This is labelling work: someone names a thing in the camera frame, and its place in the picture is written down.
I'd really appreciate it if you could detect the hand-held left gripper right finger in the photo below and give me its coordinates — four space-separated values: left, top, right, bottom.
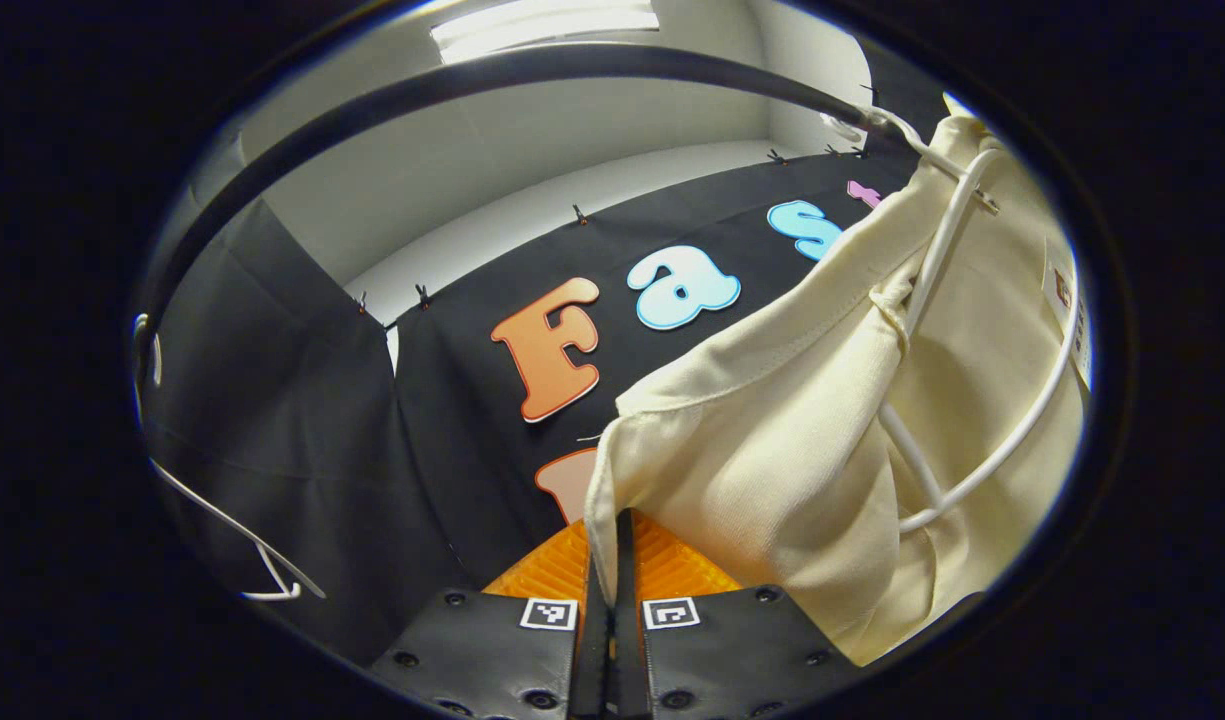
612 507 865 720

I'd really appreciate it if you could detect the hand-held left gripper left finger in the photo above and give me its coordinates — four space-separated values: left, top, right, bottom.
370 515 613 720

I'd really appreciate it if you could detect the cream button jacket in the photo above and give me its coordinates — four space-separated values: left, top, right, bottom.
584 112 1093 666

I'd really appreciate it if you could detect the white clothes hanger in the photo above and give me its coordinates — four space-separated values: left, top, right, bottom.
820 105 1083 534

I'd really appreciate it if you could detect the empty white hanger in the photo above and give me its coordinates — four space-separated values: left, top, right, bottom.
132 312 328 603

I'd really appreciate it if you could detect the ceiling light panel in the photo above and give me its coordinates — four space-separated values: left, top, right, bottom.
430 0 663 66

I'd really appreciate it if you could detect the black clothes rail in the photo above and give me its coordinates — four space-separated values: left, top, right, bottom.
132 42 878 371

